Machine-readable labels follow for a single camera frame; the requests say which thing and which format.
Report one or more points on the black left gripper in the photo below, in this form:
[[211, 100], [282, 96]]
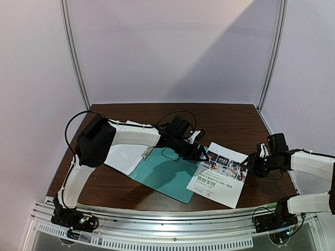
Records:
[[193, 155]]

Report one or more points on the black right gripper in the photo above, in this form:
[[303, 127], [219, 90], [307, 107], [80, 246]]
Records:
[[253, 162]]

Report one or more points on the colourful printed brochure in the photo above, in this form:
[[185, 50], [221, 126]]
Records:
[[220, 179]]

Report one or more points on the teal file folder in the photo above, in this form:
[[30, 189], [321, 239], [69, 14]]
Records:
[[165, 172]]

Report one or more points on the metal folder clip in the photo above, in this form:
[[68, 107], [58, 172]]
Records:
[[147, 152]]

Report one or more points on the white printed text sheets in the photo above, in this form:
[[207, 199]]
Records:
[[120, 159]]

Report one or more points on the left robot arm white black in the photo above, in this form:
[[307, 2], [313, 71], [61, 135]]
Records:
[[94, 142]]

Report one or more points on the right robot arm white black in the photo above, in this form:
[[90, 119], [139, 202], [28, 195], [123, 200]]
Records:
[[321, 165]]

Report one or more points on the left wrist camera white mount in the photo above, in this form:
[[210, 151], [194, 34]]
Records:
[[196, 136]]

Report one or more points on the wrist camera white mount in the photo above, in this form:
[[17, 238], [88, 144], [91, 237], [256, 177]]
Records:
[[196, 136], [263, 150]]

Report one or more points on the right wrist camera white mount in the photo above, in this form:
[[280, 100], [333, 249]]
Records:
[[263, 150]]

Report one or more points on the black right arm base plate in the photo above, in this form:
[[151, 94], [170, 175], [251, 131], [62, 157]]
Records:
[[274, 221]]

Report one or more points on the aluminium front rail frame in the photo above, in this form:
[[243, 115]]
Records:
[[122, 229]]

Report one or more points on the right aluminium wall post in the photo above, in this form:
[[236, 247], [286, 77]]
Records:
[[274, 54]]

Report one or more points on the aluminium wall post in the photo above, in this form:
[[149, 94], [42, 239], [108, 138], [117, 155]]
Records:
[[274, 54], [73, 53]]

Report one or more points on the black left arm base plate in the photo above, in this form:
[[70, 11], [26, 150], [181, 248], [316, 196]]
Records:
[[75, 220]]

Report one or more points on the left aluminium wall post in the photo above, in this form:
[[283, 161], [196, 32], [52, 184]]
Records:
[[73, 53]]

